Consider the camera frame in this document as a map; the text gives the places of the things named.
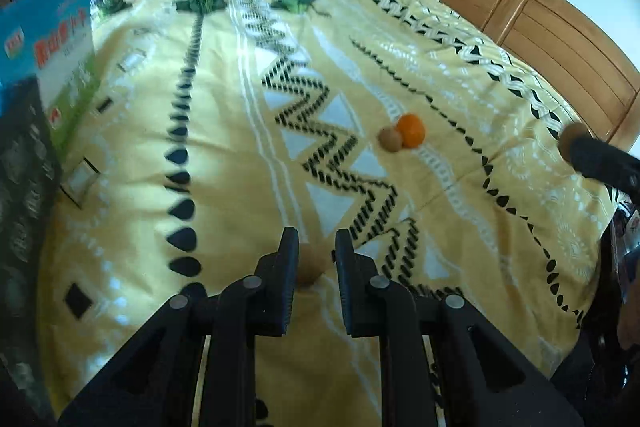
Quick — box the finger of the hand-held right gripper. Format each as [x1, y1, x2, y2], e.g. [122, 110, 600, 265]
[569, 134, 640, 208]

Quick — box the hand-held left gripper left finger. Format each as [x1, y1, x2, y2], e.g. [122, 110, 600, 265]
[57, 227, 301, 427]

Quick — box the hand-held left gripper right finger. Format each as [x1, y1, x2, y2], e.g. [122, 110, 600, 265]
[334, 228, 586, 427]

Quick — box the brown longan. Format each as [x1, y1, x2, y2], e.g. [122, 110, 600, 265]
[557, 122, 593, 162]
[298, 244, 323, 285]

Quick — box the brown kiwi fruit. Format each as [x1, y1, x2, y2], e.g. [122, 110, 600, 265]
[378, 127, 403, 152]

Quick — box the small tangerine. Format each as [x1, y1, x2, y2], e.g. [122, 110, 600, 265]
[395, 113, 427, 149]

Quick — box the yellow patterned blanket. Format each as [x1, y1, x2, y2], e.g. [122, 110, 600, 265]
[37, 0, 618, 427]

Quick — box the wooden headboard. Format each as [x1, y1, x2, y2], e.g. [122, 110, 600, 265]
[402, 0, 640, 152]

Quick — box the black patterned box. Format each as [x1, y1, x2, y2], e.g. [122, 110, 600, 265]
[0, 77, 63, 418]

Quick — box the blue green carton box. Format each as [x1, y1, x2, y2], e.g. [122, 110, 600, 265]
[0, 0, 101, 162]

